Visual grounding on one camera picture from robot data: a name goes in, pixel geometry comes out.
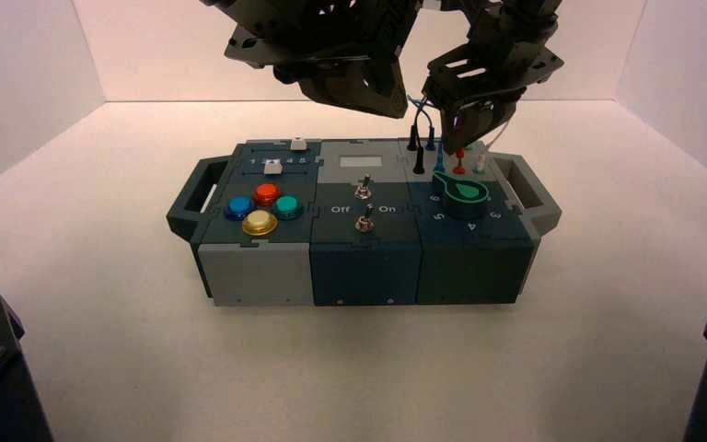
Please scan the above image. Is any yellow round push button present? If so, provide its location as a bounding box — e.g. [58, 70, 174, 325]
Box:
[241, 210, 280, 238]

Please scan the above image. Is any white jumper wire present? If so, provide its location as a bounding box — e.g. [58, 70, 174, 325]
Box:
[474, 119, 512, 175]

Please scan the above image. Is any blue round push button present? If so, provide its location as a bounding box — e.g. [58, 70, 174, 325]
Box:
[224, 196, 257, 222]

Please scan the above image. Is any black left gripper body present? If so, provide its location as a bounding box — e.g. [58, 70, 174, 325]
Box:
[199, 0, 423, 79]

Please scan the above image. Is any blue jumper wire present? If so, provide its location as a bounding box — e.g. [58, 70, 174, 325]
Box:
[408, 94, 447, 176]

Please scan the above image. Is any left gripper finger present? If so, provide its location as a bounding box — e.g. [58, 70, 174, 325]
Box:
[296, 60, 386, 116]
[365, 57, 409, 120]

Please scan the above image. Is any red round push button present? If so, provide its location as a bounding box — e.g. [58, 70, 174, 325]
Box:
[251, 182, 283, 207]

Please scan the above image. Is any black jumper wire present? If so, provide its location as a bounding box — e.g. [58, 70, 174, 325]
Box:
[407, 97, 431, 177]

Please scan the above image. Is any green round push button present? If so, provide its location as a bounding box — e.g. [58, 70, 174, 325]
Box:
[272, 194, 306, 221]

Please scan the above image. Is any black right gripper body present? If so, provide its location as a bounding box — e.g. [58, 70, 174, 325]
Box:
[421, 0, 566, 115]

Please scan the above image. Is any teal grey control box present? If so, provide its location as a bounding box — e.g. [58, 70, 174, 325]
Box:
[166, 136, 563, 308]

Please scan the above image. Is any red jumper wire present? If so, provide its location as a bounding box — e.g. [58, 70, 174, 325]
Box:
[448, 115, 469, 167]

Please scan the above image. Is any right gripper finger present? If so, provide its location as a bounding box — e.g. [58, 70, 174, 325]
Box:
[458, 96, 517, 154]
[437, 108, 463, 155]

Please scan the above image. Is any dark rotary knob green outline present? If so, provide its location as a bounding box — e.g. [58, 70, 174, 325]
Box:
[431, 171, 493, 221]

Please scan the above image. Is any white display window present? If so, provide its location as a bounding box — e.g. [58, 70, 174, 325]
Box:
[339, 155, 384, 170]

